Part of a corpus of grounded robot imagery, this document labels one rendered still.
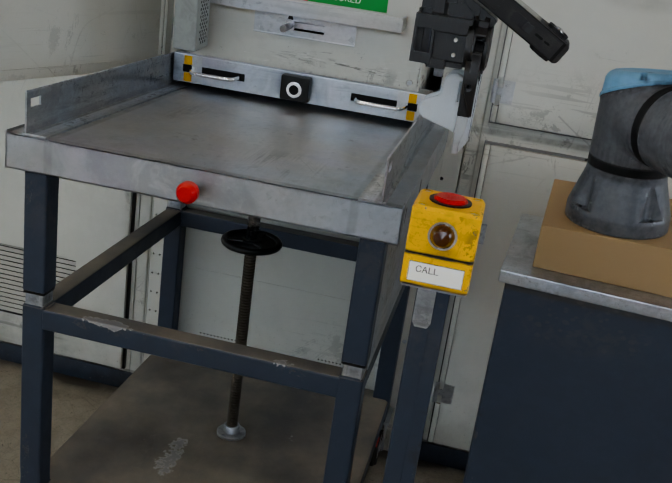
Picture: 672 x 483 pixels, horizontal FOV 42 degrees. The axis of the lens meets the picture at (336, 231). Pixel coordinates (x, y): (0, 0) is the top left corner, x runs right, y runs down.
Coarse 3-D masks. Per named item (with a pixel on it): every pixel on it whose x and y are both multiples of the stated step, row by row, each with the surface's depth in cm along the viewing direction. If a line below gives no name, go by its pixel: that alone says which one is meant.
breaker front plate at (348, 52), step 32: (416, 0) 168; (224, 32) 178; (256, 32) 177; (288, 32) 175; (352, 32) 172; (384, 32) 171; (288, 64) 178; (320, 64) 176; (352, 64) 175; (384, 64) 173; (416, 64) 172
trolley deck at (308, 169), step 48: (192, 96) 176; (240, 96) 183; (48, 144) 132; (96, 144) 133; (144, 144) 136; (192, 144) 140; (240, 144) 145; (288, 144) 149; (336, 144) 154; (384, 144) 159; (432, 144) 164; (144, 192) 131; (240, 192) 127; (288, 192) 126; (336, 192) 126; (384, 240) 125
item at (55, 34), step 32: (0, 0) 156; (32, 0) 162; (64, 0) 168; (96, 0) 175; (128, 0) 183; (160, 0) 191; (0, 32) 158; (32, 32) 164; (64, 32) 171; (96, 32) 178; (128, 32) 186; (0, 64) 160; (32, 64) 166; (64, 64) 173; (96, 64) 176
